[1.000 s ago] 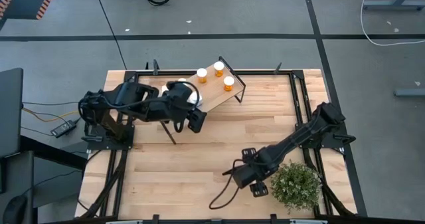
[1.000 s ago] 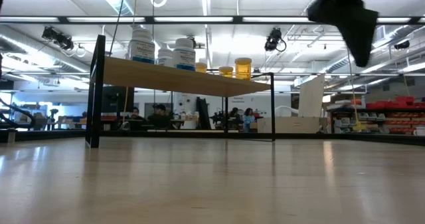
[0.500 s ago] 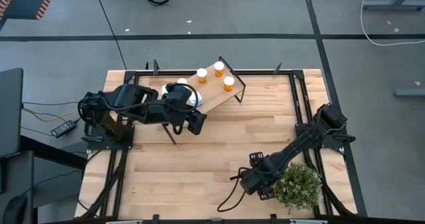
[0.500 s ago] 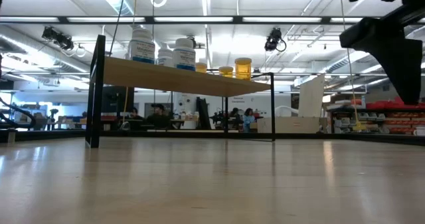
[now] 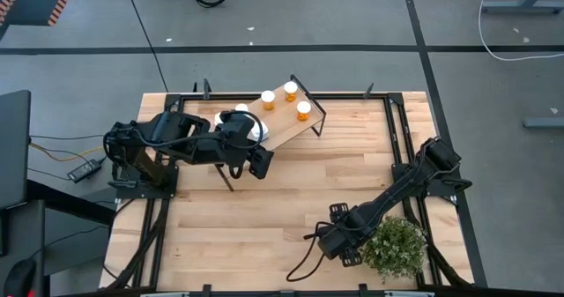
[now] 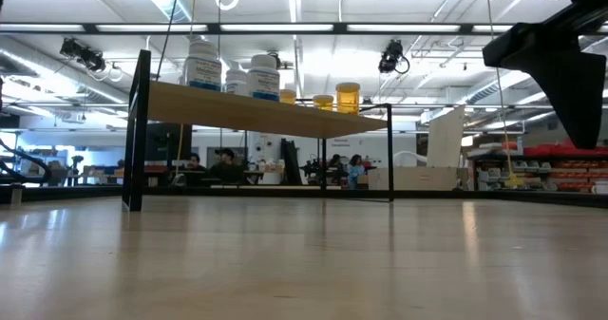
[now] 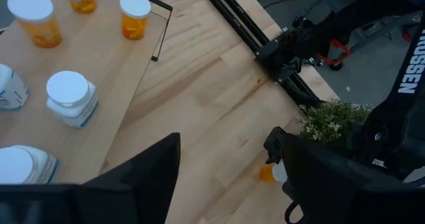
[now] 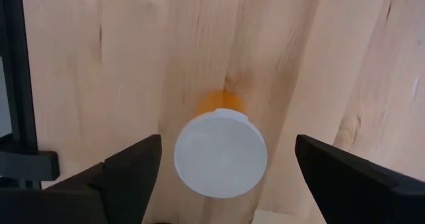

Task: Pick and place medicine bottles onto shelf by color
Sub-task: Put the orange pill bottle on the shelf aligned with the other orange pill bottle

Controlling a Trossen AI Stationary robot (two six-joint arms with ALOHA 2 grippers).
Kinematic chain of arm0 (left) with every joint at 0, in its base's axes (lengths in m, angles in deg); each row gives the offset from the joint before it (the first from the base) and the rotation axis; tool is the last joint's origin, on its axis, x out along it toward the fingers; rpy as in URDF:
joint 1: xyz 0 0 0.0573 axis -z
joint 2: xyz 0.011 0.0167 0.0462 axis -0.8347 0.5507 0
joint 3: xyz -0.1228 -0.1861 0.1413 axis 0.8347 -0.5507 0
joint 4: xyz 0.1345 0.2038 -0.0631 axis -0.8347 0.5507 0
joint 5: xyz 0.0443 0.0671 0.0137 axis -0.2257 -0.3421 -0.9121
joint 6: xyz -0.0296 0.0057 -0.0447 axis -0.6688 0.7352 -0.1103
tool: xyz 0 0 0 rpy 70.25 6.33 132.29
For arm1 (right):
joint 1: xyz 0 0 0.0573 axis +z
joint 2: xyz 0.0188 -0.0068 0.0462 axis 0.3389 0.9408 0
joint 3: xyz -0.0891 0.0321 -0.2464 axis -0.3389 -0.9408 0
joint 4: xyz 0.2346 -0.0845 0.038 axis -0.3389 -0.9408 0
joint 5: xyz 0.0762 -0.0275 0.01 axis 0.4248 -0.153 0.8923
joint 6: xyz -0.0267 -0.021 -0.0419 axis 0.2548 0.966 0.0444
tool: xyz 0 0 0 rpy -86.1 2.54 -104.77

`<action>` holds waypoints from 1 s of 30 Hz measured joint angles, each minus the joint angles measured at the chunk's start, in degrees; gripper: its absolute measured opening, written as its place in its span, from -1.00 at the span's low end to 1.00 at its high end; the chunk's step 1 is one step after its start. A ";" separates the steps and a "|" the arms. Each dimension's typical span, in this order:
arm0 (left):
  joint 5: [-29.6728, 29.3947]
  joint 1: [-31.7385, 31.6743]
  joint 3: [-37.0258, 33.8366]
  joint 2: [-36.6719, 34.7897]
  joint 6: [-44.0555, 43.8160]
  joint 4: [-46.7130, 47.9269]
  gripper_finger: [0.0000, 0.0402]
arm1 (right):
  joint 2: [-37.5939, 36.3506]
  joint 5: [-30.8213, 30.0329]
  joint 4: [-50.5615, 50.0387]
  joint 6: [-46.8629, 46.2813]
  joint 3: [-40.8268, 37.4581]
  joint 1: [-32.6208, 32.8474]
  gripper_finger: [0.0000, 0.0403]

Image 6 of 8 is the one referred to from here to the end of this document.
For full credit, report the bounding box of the white medicine bottle blue label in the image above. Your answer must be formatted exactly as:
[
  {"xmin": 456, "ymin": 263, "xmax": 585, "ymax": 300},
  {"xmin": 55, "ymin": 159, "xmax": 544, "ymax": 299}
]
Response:
[
  {"xmin": 182, "ymin": 37, "xmax": 223, "ymax": 92},
  {"xmin": 246, "ymin": 53, "xmax": 281, "ymax": 103},
  {"xmin": 224, "ymin": 68, "xmax": 249, "ymax": 96}
]

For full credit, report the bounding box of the storage rack with red bins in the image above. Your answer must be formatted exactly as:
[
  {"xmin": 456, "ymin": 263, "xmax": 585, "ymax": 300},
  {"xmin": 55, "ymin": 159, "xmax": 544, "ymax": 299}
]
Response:
[{"xmin": 466, "ymin": 137, "xmax": 608, "ymax": 196}]

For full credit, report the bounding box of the black leaning panel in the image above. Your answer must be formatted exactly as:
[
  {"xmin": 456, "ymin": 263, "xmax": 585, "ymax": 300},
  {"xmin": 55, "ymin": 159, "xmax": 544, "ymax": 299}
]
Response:
[{"xmin": 279, "ymin": 138, "xmax": 304, "ymax": 186}]

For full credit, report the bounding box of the black table edge frame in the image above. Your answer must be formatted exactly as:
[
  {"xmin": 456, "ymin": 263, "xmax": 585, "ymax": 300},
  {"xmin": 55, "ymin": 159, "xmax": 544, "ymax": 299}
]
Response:
[{"xmin": 0, "ymin": 182, "xmax": 608, "ymax": 210}]

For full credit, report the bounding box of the yellow hanging cord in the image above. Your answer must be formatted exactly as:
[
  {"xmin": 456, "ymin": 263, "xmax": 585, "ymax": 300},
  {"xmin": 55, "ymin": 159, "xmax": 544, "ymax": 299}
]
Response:
[{"xmin": 483, "ymin": 0, "xmax": 526, "ymax": 189}]

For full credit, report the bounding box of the black hanging camera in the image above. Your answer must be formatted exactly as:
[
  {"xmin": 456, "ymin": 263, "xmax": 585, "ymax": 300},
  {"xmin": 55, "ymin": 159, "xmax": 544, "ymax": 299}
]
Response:
[
  {"xmin": 377, "ymin": 38, "xmax": 410, "ymax": 76},
  {"xmin": 59, "ymin": 37, "xmax": 106, "ymax": 73}
]

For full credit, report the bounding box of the black overhead rig bar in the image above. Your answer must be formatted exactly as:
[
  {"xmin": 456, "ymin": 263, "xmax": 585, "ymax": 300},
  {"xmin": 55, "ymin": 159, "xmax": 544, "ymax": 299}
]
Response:
[{"xmin": 0, "ymin": 22, "xmax": 608, "ymax": 37}]

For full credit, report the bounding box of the wooden shelf with black frame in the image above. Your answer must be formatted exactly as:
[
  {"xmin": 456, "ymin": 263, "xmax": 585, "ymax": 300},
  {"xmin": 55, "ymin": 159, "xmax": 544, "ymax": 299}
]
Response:
[{"xmin": 122, "ymin": 48, "xmax": 395, "ymax": 213}]

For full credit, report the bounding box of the person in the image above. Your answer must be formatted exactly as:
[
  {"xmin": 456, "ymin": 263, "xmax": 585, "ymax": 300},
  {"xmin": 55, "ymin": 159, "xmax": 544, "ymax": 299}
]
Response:
[
  {"xmin": 208, "ymin": 147, "xmax": 248, "ymax": 186},
  {"xmin": 183, "ymin": 152, "xmax": 210, "ymax": 187},
  {"xmin": 346, "ymin": 153, "xmax": 367, "ymax": 191},
  {"xmin": 327, "ymin": 153, "xmax": 348, "ymax": 186}
]

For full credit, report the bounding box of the white board panel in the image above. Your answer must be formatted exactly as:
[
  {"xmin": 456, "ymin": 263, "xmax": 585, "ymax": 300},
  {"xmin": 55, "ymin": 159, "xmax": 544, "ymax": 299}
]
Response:
[{"xmin": 426, "ymin": 104, "xmax": 467, "ymax": 169}]

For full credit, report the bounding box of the black monitor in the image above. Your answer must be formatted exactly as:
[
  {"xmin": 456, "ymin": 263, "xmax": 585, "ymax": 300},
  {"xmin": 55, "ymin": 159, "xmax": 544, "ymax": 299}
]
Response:
[{"xmin": 144, "ymin": 122, "xmax": 193, "ymax": 162}]

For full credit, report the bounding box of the beige box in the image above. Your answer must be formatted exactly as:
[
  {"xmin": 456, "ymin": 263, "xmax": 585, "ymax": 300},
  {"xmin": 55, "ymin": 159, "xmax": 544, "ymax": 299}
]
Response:
[{"xmin": 368, "ymin": 166, "xmax": 460, "ymax": 192}]

